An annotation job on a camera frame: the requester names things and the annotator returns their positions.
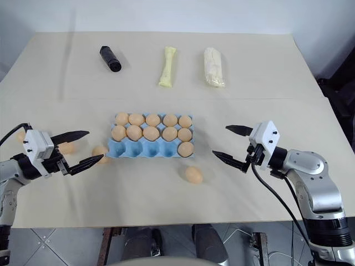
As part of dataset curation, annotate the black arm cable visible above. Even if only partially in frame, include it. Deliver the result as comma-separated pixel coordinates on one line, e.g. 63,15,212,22
250,162,313,252
281,176,306,222
0,122,32,146

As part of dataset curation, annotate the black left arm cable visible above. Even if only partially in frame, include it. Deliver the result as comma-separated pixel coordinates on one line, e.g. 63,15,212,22
0,122,32,146

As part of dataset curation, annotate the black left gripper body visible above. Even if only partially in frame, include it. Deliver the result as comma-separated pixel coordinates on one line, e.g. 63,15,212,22
40,144,68,178

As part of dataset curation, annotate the white floor cable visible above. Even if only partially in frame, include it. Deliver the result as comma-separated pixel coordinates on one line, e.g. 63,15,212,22
221,229,307,266

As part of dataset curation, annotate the yellow plastic bag roll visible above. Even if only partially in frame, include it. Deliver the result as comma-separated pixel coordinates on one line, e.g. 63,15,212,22
158,46,178,88

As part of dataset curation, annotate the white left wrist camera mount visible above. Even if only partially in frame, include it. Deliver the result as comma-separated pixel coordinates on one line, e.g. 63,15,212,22
22,129,55,167

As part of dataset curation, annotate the blue egg tray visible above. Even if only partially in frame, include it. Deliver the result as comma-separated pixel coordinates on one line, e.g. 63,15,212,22
106,111,196,161

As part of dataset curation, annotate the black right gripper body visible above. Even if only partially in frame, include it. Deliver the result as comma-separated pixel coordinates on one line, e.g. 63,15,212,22
245,144,264,167

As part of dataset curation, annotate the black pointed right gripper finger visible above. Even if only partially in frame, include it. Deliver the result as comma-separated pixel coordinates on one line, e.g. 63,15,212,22
212,150,249,173
225,124,254,137

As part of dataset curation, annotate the cream plastic bag roll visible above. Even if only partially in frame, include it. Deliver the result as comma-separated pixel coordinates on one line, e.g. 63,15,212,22
203,47,227,89

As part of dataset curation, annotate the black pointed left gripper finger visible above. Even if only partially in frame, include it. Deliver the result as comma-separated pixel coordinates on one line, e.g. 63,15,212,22
62,154,105,176
50,130,90,146

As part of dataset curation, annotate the rusty metal table bar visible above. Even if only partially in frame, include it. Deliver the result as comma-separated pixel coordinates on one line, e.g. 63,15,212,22
97,227,118,266
251,232,269,266

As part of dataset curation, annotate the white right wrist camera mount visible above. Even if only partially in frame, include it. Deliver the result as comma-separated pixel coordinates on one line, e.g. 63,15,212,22
247,120,281,168

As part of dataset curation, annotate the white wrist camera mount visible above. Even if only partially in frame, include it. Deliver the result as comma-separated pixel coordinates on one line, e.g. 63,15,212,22
22,129,55,167
247,120,281,168

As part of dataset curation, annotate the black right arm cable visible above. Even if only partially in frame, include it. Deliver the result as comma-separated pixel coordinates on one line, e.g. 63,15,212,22
250,162,313,252
281,176,306,222

